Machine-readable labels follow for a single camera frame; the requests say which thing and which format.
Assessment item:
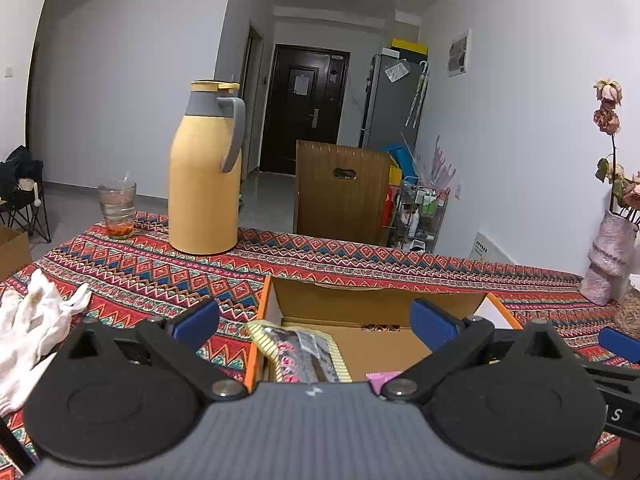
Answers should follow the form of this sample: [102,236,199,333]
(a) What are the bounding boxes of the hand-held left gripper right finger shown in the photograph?
[380,298,569,402]

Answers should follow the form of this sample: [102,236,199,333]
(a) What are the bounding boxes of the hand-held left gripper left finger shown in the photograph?
[62,298,248,402]

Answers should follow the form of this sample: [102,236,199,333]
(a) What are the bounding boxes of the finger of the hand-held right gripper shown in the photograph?
[598,327,640,365]

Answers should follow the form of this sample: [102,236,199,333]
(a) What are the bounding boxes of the orange cardboard box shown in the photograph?
[245,275,523,396]

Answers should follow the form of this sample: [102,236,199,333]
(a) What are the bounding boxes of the pink snack packet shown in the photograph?
[366,370,403,395]

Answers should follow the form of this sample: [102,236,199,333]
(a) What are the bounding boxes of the striped fish snack packet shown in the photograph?
[245,321,353,385]

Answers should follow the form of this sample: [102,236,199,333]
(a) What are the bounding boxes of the pink textured vase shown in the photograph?
[579,209,640,306]

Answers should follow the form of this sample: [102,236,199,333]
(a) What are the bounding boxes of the red box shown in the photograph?
[382,167,403,228]

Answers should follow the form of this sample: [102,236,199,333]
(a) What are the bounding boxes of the drinking glass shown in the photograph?
[97,172,137,239]

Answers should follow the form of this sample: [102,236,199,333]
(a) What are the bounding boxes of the yellow thermos jug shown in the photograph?
[168,79,247,256]

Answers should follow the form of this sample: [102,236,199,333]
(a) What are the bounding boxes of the lilac decoration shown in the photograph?
[425,135,458,191]

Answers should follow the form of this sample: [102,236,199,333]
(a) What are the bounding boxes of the white cotton glove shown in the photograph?
[0,268,93,417]

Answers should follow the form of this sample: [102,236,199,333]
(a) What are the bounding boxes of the wooden chair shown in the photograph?
[295,140,393,247]

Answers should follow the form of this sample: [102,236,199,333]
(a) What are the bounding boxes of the blue bag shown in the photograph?
[377,144,416,181]

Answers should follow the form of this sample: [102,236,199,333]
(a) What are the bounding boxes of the brown cardboard carton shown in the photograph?
[0,225,33,281]

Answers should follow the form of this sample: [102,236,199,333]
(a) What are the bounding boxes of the dark entrance door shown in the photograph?
[260,44,351,176]

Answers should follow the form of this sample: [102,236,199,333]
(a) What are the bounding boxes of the grey refrigerator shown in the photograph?
[360,52,426,151]

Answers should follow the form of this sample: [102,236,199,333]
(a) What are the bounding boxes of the grey interior door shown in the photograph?
[240,22,264,181]

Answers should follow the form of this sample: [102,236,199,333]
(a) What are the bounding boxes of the white folded umbrella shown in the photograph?
[406,60,430,128]

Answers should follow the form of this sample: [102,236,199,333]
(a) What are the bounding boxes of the dried rose bouquet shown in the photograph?
[592,79,640,226]

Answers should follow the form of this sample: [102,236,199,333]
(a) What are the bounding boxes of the black folding chair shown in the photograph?
[0,145,51,243]

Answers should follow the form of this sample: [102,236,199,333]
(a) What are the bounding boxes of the yellow storage box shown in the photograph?
[390,37,430,56]

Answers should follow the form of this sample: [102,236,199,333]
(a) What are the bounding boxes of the white wall heater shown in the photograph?
[472,230,516,265]

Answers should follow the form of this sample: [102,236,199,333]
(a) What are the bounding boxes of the wire utility cart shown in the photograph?
[387,177,448,253]

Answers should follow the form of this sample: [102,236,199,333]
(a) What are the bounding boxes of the wall electrical panel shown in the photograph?
[447,30,472,78]

